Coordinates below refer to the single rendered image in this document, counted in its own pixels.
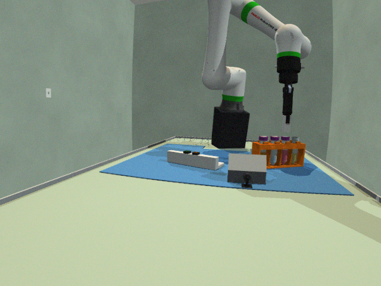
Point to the blue flat mat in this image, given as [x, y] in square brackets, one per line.
[154, 165]

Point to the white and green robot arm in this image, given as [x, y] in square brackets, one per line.
[291, 44]

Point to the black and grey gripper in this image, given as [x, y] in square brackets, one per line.
[288, 78]

